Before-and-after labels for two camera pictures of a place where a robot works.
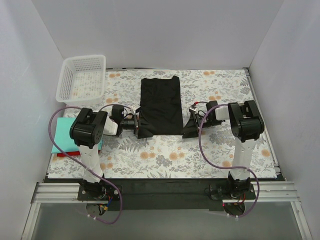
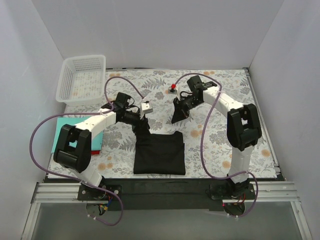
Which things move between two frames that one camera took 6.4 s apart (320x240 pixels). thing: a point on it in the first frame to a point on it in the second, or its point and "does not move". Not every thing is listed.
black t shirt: (160, 112) to (158, 154)
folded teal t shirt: (63, 139) does not move
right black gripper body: (195, 121) to (184, 107)
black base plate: (145, 194) does not move
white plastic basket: (82, 80) does not move
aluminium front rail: (269, 192) does not move
